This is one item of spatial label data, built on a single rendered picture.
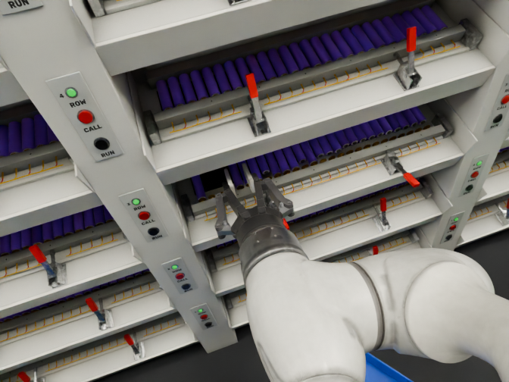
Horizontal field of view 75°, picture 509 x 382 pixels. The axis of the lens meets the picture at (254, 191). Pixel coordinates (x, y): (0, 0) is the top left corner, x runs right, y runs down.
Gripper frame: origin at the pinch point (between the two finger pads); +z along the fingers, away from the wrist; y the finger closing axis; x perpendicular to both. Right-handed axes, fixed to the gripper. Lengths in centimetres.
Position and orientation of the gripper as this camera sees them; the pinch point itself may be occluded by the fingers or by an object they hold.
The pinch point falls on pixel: (238, 180)
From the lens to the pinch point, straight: 64.3
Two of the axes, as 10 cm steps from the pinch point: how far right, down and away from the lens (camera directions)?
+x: 2.0, 8.1, 5.6
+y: -9.5, 2.9, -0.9
